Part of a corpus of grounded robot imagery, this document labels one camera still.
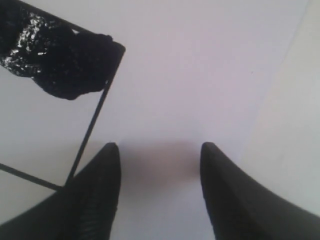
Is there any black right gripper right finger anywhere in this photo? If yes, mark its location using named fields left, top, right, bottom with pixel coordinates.
left=200, top=142, right=320, bottom=240

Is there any white paper with square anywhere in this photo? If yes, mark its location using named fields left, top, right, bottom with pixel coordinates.
left=0, top=0, right=308, bottom=240

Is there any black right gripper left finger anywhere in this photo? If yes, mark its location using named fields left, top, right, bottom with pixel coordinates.
left=0, top=142, right=121, bottom=240

